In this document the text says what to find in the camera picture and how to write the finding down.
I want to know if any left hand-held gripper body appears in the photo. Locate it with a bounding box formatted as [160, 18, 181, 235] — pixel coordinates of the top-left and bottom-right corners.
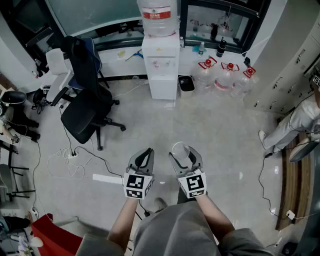
[123, 164, 154, 201]

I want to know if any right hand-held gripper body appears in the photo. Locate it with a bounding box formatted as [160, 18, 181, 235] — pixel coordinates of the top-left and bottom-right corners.
[177, 165, 208, 200]

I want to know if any clear plastic cup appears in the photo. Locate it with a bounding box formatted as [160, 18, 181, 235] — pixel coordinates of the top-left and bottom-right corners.
[171, 141, 191, 161]

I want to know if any person's left forearm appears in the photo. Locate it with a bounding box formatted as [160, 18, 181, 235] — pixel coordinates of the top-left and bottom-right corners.
[106, 198, 140, 250]

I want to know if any person's right forearm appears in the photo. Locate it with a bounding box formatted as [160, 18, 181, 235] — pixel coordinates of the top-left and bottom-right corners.
[195, 194, 236, 245]

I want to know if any white water dispenser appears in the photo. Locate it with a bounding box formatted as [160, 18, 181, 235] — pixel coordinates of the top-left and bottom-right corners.
[141, 29, 181, 101]

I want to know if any large clear water bottle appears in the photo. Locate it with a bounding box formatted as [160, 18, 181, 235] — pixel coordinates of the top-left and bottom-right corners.
[136, 0, 179, 38]

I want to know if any person's right shoe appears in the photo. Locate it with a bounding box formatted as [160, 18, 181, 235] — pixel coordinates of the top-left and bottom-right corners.
[176, 186, 191, 205]

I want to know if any white flat strip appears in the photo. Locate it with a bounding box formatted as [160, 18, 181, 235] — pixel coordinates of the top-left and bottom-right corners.
[92, 173, 125, 186]

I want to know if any person's gray clothing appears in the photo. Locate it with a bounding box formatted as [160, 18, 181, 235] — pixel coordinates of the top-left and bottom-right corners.
[74, 200, 275, 256]

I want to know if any black office chair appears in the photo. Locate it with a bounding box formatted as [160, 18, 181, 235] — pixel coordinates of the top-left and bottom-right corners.
[60, 35, 127, 151]

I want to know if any clear jug with red cap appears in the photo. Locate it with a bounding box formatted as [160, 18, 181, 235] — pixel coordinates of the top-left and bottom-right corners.
[229, 66, 260, 100]
[213, 61, 241, 93]
[192, 56, 218, 90]

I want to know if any red chair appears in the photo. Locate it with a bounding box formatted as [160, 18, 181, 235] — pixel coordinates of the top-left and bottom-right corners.
[30, 213, 84, 256]

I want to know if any wooden platform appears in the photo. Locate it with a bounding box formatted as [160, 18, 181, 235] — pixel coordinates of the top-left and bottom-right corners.
[274, 131, 312, 231]

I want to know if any blue window squeegee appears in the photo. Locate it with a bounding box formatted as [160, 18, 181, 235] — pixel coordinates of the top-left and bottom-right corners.
[124, 49, 143, 62]

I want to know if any blue office chair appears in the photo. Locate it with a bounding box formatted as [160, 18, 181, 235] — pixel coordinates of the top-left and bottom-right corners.
[67, 37, 111, 91]

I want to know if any pale locker cabinet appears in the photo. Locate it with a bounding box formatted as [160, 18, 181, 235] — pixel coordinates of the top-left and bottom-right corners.
[243, 23, 320, 116]

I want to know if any white office chair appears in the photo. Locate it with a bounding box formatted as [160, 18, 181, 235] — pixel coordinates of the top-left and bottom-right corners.
[39, 48, 76, 107]

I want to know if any black cable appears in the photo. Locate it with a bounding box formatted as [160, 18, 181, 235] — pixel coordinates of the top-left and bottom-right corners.
[258, 151, 288, 221]
[73, 146, 125, 179]

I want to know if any black flask with handle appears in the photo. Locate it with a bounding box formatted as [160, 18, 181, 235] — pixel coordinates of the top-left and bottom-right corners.
[216, 36, 228, 59]

